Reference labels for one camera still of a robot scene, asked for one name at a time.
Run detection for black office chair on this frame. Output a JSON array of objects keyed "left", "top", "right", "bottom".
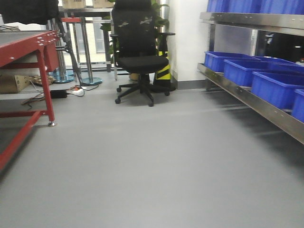
[{"left": 110, "top": 0, "right": 170, "bottom": 107}]

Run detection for blue plastic bin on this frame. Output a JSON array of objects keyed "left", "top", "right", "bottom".
[
  {"left": 291, "top": 89, "right": 304, "bottom": 123},
  {"left": 204, "top": 51, "right": 261, "bottom": 73},
  {"left": 251, "top": 72, "right": 304, "bottom": 110},
  {"left": 223, "top": 57, "right": 304, "bottom": 87}
]

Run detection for steel stanchion post right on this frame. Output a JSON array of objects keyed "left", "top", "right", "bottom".
[{"left": 80, "top": 17, "right": 103, "bottom": 86}]

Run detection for yellow black traffic cone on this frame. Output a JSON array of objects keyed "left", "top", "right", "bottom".
[{"left": 152, "top": 32, "right": 176, "bottom": 93}]

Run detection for red metal workbench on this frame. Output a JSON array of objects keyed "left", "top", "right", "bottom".
[{"left": 0, "top": 30, "right": 60, "bottom": 171}]

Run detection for blue plastic bin far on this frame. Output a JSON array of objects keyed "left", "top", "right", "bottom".
[{"left": 204, "top": 51, "right": 261, "bottom": 73}]

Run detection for black power adapter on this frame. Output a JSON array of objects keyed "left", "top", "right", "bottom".
[{"left": 50, "top": 90, "right": 67, "bottom": 99}]

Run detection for cardboard box under workbench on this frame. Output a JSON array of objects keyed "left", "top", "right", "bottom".
[{"left": 0, "top": 75, "right": 30, "bottom": 94}]

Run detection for steel shelving rack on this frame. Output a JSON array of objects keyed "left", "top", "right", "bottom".
[{"left": 197, "top": 12, "right": 304, "bottom": 143}]

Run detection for blue plastic bin nearest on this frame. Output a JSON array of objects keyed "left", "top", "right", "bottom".
[{"left": 291, "top": 89, "right": 304, "bottom": 123}]

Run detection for steel stanchion post left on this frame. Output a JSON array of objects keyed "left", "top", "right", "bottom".
[{"left": 52, "top": 16, "right": 74, "bottom": 84}]

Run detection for steel stanchion post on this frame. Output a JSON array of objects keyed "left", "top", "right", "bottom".
[
  {"left": 80, "top": 17, "right": 103, "bottom": 86},
  {"left": 52, "top": 16, "right": 74, "bottom": 84}
]

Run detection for white power strip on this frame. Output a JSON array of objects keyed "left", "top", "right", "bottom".
[{"left": 67, "top": 87, "right": 83, "bottom": 95}]

